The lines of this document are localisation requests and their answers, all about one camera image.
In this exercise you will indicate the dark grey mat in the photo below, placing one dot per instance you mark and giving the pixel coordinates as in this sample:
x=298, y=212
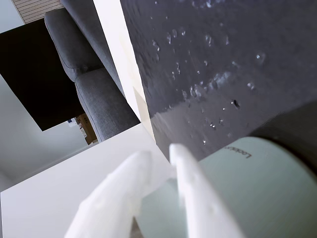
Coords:
x=210, y=62

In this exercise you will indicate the grey fabric sofa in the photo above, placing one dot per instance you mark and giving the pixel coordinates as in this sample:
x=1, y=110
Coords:
x=91, y=74

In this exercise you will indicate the pale green cup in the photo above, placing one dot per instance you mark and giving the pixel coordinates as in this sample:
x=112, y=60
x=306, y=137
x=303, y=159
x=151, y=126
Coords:
x=260, y=193

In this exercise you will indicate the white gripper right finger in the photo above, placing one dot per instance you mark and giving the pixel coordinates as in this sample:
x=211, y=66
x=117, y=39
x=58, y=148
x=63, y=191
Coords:
x=198, y=198

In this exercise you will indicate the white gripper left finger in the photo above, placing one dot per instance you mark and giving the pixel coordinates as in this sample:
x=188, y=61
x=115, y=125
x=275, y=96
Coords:
x=111, y=198

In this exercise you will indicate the black rug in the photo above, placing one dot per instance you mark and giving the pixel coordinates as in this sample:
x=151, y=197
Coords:
x=34, y=79

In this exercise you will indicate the brown cardboard box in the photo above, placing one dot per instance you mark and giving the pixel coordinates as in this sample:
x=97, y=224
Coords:
x=86, y=129

